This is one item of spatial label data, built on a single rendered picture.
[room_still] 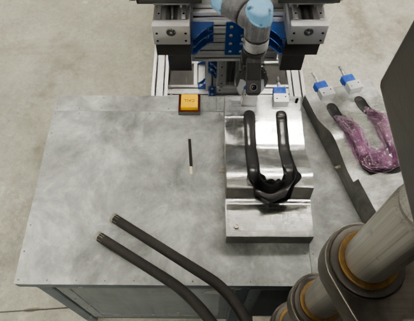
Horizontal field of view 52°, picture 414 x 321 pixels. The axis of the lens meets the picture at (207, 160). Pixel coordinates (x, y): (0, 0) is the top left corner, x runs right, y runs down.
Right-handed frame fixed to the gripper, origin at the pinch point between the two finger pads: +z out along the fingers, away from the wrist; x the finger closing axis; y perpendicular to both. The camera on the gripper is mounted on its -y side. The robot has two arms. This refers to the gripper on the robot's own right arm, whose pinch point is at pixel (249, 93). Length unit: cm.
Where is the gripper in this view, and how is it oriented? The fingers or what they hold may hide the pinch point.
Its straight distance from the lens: 145.6
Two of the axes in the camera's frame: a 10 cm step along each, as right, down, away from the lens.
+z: 0.0, 4.9, 8.7
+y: 0.1, -8.7, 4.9
